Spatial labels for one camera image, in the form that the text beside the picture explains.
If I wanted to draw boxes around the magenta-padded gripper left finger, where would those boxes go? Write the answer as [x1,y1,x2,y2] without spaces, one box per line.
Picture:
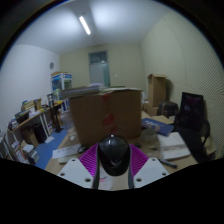
[56,143,101,190]

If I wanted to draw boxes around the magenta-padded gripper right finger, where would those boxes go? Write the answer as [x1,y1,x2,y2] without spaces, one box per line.
[128,143,171,190]

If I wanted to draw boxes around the black computer mouse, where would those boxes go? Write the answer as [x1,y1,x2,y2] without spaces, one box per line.
[97,134,132,177]

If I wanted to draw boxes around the white paper sheet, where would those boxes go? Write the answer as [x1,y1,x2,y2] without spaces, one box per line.
[51,143,83,160]

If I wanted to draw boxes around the clear plastic container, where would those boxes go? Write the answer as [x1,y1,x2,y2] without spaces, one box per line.
[141,125,160,151]

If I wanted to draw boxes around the white book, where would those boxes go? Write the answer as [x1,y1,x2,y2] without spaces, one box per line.
[156,131,192,162]

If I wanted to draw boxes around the blue book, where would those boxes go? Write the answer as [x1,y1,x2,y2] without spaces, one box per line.
[140,117,175,137]

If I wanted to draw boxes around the clear plastic jug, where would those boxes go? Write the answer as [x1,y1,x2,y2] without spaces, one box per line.
[61,111,77,135]

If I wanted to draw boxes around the black office chair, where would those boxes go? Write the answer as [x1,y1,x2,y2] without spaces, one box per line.
[173,91,212,164]

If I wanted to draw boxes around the cluttered shelf unit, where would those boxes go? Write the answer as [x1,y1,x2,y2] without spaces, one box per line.
[0,98,64,166]

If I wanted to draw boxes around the large brown cardboard box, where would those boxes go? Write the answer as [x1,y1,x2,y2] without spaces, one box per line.
[68,88,144,149]

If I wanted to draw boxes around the tall open cardboard box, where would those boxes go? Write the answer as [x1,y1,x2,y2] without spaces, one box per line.
[147,73,168,108]

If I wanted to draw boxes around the blue and white cabinet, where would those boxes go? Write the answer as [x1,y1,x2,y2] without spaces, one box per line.
[50,71,73,113]

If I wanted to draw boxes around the door with window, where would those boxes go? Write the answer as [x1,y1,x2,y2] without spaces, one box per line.
[88,50,111,88]

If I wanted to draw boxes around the ceiling tube light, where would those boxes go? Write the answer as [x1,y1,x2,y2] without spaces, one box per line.
[78,14,92,36]

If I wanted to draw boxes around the black ring-shaped item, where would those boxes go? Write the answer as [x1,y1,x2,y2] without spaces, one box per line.
[78,145,89,155]

